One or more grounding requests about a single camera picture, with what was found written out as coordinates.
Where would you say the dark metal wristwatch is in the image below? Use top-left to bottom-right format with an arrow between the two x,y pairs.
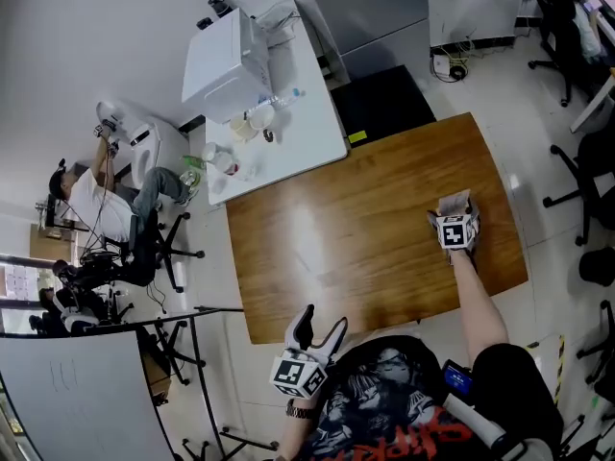
285,400 -> 314,421

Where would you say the black floor mat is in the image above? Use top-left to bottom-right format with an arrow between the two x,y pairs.
330,63 -> 437,149

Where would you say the clear plastic bottle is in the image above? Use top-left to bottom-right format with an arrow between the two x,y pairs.
258,87 -> 307,110

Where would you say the grey metal cabinet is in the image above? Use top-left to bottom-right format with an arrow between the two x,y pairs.
297,0 -> 431,84

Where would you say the black round bin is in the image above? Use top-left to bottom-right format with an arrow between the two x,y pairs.
578,246 -> 615,288

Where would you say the person's right forearm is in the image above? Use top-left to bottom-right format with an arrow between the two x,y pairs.
449,250 -> 510,369

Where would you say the black equipment pile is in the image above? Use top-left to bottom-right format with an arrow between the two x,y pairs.
28,256 -> 136,338

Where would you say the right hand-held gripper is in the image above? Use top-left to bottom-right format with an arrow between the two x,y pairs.
426,198 -> 481,264

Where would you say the whiteboard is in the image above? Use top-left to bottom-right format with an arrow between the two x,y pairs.
0,329 -> 177,461

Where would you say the black office chair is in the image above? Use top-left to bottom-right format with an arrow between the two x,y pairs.
576,300 -> 615,386
542,127 -> 615,248
523,0 -> 604,109
103,208 -> 207,295

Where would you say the white padded strap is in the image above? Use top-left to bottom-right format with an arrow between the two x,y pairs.
441,394 -> 511,447

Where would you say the black metal stand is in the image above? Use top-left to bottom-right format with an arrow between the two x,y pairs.
136,304 -> 281,461

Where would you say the person's black printed shirt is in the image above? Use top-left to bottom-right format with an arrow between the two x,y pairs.
302,334 -> 566,461

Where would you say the cream cup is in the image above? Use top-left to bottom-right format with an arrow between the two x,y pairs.
229,114 -> 258,143

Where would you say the grey rectangular block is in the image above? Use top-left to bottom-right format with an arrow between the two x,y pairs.
437,189 -> 473,217

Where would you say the white bowl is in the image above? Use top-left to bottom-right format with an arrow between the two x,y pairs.
248,103 -> 276,132

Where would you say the black device with blue screen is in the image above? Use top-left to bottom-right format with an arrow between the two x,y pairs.
441,358 -> 475,396

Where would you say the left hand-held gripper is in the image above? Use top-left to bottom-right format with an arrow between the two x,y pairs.
269,303 -> 349,400

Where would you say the yellow black hazard tape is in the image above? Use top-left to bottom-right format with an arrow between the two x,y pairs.
553,334 -> 568,405

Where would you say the plastic bottle with red label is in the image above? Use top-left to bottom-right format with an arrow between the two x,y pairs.
213,151 -> 241,178

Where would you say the person's left forearm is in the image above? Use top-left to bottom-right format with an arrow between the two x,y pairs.
276,396 -> 332,461

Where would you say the white router box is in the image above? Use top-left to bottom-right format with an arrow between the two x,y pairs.
431,53 -> 454,79

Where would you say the white box appliance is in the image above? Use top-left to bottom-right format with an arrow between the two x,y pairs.
181,7 -> 273,125

